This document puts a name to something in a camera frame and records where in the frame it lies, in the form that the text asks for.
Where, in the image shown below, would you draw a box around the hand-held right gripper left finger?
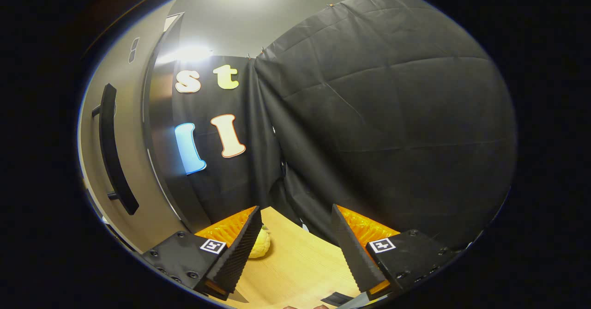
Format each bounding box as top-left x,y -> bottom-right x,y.
141,206 -> 263,300

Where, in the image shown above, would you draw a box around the yellow plush toy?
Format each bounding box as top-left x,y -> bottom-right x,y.
248,226 -> 272,260

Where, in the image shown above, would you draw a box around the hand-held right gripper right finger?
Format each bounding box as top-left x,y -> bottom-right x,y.
330,204 -> 462,300

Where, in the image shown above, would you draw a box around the white cabinet door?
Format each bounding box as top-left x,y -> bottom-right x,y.
78,0 -> 211,255

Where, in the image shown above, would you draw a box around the black backdrop cloth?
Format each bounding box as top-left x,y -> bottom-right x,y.
172,0 -> 518,250

